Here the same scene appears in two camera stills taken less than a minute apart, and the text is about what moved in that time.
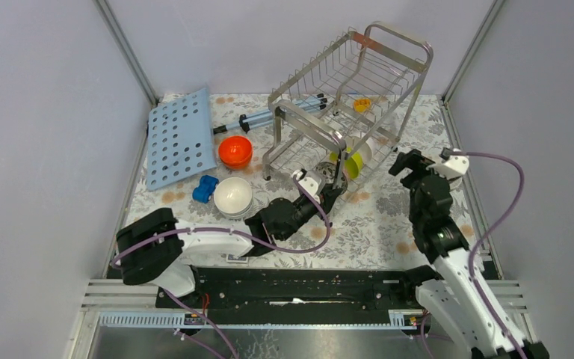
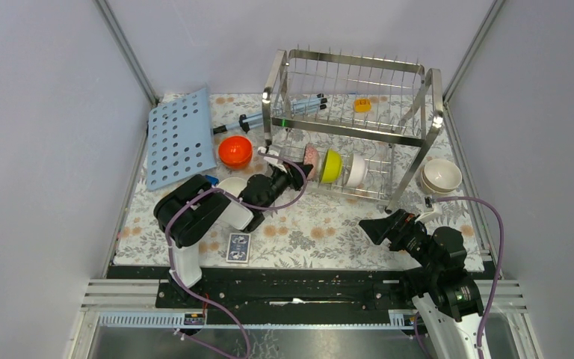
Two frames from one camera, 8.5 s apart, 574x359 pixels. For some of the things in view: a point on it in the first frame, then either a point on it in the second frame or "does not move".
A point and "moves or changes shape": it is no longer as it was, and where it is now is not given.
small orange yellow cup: [362, 105] does not move
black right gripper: [409, 160] -> [394, 227]
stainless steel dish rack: [348, 111] moves or changes shape
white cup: [365, 149] -> [358, 170]
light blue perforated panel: [181, 140] does not move
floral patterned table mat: [261, 141] does not move
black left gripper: [327, 195] -> [294, 176]
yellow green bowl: [353, 165] -> [333, 167]
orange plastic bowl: [235, 152] does not move
